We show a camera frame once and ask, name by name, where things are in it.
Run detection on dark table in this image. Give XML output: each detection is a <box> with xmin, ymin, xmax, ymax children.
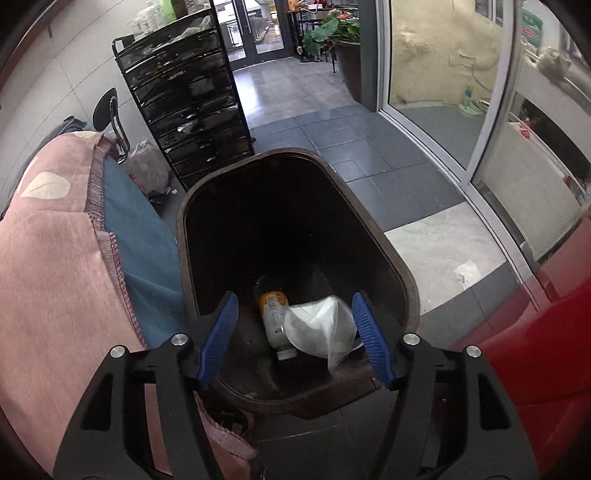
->
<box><xmin>286</xmin><ymin>4</ymin><xmax>361</xmax><ymax>61</ymax></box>

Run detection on dark plant pot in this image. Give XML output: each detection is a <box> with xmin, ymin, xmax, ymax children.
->
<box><xmin>331</xmin><ymin>39</ymin><xmax>363</xmax><ymax>104</ymax></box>

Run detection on sliding glass door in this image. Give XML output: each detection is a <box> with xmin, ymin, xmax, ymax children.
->
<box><xmin>376</xmin><ymin>0</ymin><xmax>583</xmax><ymax>282</ymax></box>

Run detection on dark brown trash bin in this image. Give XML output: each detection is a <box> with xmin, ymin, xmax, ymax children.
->
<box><xmin>175</xmin><ymin>147</ymin><xmax>421</xmax><ymax>421</ymax></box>

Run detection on grey cloth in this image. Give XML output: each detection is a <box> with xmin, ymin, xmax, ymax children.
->
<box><xmin>44</xmin><ymin>115</ymin><xmax>88</xmax><ymax>139</ymax></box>

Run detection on blue cloth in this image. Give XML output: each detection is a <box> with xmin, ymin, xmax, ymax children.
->
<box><xmin>102</xmin><ymin>157</ymin><xmax>188</xmax><ymax>349</ymax></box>

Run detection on glass double door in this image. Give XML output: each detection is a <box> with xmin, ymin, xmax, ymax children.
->
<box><xmin>217</xmin><ymin>0</ymin><xmax>287</xmax><ymax>63</ymax></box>

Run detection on pink blanket with white spots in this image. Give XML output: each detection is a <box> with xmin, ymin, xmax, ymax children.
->
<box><xmin>0</xmin><ymin>130</ymin><xmax>259</xmax><ymax>476</ymax></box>

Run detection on black drawer cart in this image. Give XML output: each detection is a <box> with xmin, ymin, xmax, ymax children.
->
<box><xmin>112</xmin><ymin>9</ymin><xmax>257</xmax><ymax>192</ymax></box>

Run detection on grey plastic bag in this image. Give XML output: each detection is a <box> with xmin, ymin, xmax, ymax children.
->
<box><xmin>122</xmin><ymin>140</ymin><xmax>174</xmax><ymax>197</ymax></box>

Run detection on white plastic bag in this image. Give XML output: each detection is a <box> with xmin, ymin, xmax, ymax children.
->
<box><xmin>284</xmin><ymin>295</ymin><xmax>365</xmax><ymax>372</ymax></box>

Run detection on clear plastic bottle orange label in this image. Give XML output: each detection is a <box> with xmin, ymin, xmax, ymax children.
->
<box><xmin>256</xmin><ymin>274</ymin><xmax>298</xmax><ymax>361</ymax></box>

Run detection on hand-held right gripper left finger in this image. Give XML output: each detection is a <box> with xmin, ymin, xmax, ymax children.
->
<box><xmin>53</xmin><ymin>291</ymin><xmax>259</xmax><ymax>480</ymax></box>

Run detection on red glossy furniture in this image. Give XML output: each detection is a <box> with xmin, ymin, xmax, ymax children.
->
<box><xmin>455</xmin><ymin>217</ymin><xmax>591</xmax><ymax>476</ymax></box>

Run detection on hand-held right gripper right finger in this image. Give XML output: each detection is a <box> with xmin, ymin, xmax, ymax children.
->
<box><xmin>351</xmin><ymin>291</ymin><xmax>541</xmax><ymax>480</ymax></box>

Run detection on green leafy plant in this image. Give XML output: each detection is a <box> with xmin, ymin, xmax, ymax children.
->
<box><xmin>302</xmin><ymin>8</ymin><xmax>361</xmax><ymax>56</ymax></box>

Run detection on green pet bowl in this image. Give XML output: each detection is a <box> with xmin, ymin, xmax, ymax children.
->
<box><xmin>458</xmin><ymin>85</ymin><xmax>492</xmax><ymax>118</ymax></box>

